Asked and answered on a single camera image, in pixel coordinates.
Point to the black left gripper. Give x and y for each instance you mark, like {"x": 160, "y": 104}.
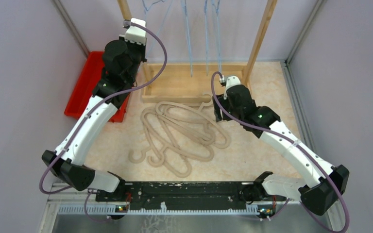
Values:
{"x": 142, "y": 47}

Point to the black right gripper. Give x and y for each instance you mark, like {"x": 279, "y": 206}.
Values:
{"x": 222, "y": 101}

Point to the blue wire hanger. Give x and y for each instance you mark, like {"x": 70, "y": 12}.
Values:
{"x": 211, "y": 8}
{"x": 156, "y": 14}
{"x": 183, "y": 4}

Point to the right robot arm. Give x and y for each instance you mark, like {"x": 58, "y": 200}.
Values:
{"x": 321, "y": 183}

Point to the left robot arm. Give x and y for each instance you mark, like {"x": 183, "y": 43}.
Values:
{"x": 66, "y": 162}

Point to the red plastic bin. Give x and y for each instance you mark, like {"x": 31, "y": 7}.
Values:
{"x": 88, "y": 79}

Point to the wooden hanger rack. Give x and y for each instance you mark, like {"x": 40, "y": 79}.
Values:
{"x": 191, "y": 83}

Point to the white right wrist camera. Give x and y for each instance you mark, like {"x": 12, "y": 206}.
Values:
{"x": 229, "y": 81}

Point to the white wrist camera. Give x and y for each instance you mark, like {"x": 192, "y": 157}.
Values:
{"x": 229, "y": 81}
{"x": 135, "y": 34}

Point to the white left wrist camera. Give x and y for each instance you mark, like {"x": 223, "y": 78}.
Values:
{"x": 135, "y": 34}

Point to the aluminium frame rail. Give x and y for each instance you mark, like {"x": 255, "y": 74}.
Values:
{"x": 302, "y": 109}

